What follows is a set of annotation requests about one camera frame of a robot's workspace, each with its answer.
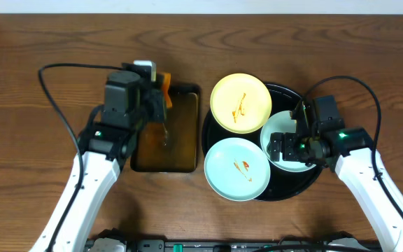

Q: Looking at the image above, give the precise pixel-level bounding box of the light blue plate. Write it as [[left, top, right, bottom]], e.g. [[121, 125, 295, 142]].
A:
[[204, 138, 271, 202], [260, 111, 314, 172]]

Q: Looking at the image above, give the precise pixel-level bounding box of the orange green sponge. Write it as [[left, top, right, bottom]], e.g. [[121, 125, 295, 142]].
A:
[[159, 73, 173, 109]]

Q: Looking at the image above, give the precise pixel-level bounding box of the light blue plate front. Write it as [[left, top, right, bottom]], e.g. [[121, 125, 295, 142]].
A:
[[204, 138, 271, 202]]

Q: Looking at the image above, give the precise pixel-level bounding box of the yellow plate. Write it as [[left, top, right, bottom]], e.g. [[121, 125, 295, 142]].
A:
[[210, 73, 272, 134]]

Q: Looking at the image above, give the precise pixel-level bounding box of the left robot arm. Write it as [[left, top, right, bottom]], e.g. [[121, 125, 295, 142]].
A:
[[31, 60, 169, 251]]

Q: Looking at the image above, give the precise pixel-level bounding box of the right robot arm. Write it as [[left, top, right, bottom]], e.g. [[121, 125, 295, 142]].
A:
[[262, 128, 403, 251]]

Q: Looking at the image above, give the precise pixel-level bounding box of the black rectangular water tray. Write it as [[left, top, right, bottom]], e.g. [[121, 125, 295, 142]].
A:
[[130, 83, 200, 173]]

